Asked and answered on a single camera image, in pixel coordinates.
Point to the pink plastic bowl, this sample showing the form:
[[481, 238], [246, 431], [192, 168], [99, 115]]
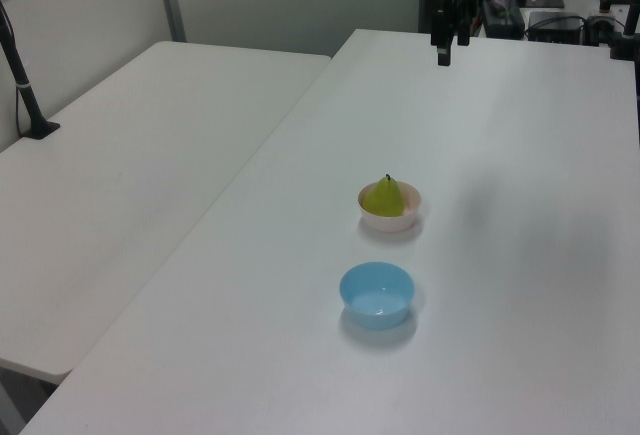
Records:
[[400, 222]]

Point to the black camera stand pole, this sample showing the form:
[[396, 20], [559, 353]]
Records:
[[27, 100]]

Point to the black device with green part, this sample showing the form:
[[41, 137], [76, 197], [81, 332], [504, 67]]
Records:
[[502, 17]]

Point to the black electronics box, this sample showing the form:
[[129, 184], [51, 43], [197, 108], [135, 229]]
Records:
[[555, 27]]

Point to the blue plastic bowl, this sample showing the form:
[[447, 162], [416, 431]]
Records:
[[377, 295]]

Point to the black clamp with pole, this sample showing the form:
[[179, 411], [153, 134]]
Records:
[[625, 40]]

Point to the white side table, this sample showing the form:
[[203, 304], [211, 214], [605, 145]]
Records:
[[125, 180]]

